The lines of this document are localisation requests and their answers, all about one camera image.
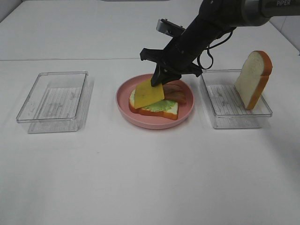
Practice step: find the yellow cheese slice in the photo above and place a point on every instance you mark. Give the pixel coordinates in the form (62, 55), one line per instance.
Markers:
(146, 95)

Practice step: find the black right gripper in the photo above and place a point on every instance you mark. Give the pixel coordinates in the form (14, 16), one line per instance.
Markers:
(176, 59)

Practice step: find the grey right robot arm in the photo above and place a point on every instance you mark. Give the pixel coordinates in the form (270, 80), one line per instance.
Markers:
(215, 18)

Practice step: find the green lettuce leaf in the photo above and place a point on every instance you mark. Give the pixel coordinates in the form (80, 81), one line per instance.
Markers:
(166, 106)

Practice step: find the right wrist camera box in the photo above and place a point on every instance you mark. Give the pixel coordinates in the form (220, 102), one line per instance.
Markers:
(168, 28)

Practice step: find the clear left plastic tray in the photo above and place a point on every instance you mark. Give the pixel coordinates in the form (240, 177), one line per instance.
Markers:
(57, 102)

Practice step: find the pink round plate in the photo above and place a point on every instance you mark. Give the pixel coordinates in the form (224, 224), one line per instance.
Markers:
(152, 122)

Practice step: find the clear plastic tray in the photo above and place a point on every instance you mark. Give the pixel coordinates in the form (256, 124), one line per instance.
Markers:
(57, 102)
(224, 105)

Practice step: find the bread slice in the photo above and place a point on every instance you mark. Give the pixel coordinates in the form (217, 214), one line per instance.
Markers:
(253, 78)
(160, 114)

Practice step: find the bacon strip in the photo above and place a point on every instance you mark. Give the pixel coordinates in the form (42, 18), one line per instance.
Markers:
(169, 88)
(177, 96)

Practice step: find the clear right plastic tray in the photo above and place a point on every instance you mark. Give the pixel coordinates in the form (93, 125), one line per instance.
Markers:
(224, 105)

